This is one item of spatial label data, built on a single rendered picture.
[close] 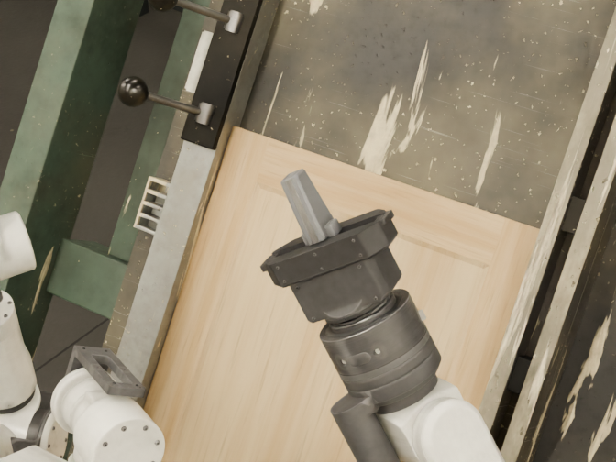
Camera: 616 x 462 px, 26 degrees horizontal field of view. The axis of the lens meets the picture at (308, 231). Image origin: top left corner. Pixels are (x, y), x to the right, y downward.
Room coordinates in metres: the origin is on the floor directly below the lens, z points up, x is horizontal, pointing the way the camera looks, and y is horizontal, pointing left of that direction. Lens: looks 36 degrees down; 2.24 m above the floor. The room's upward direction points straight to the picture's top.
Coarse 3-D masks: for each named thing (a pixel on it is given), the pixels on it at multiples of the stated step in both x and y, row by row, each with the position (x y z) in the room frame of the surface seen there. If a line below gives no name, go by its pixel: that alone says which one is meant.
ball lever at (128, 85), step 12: (120, 84) 1.40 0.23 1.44; (132, 84) 1.40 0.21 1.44; (144, 84) 1.40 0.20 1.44; (120, 96) 1.39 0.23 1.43; (132, 96) 1.39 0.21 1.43; (144, 96) 1.39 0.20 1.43; (156, 96) 1.41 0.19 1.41; (180, 108) 1.42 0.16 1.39; (192, 108) 1.43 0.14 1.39; (204, 108) 1.44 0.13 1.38; (204, 120) 1.43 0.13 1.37
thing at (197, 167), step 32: (256, 32) 1.50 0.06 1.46; (256, 64) 1.49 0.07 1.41; (224, 128) 1.43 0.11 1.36; (192, 160) 1.42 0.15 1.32; (192, 192) 1.39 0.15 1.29; (160, 224) 1.38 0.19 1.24; (192, 224) 1.37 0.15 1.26; (160, 256) 1.36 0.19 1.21; (160, 288) 1.33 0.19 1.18; (128, 320) 1.32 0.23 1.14; (160, 320) 1.30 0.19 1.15; (128, 352) 1.29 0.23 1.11; (160, 352) 1.30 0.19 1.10
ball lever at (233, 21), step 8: (152, 0) 1.45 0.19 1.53; (160, 0) 1.45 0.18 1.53; (168, 0) 1.45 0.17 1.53; (176, 0) 1.46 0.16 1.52; (184, 0) 1.47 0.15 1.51; (160, 8) 1.45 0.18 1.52; (168, 8) 1.45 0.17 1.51; (192, 8) 1.47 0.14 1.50; (200, 8) 1.48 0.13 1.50; (208, 8) 1.49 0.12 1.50; (208, 16) 1.49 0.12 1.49; (216, 16) 1.49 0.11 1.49; (224, 16) 1.49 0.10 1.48; (232, 16) 1.49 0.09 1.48; (240, 16) 1.50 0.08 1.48; (232, 24) 1.49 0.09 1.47; (240, 24) 1.49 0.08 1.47
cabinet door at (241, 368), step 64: (256, 192) 1.38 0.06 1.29; (320, 192) 1.35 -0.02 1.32; (384, 192) 1.32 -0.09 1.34; (192, 256) 1.36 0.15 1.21; (256, 256) 1.33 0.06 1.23; (448, 256) 1.24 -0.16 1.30; (512, 256) 1.21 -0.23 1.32; (192, 320) 1.31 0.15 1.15; (256, 320) 1.28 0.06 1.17; (448, 320) 1.20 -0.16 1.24; (192, 384) 1.26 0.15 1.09; (256, 384) 1.23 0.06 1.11; (320, 384) 1.20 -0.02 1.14; (192, 448) 1.21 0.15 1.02; (256, 448) 1.18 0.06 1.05; (320, 448) 1.15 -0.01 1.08
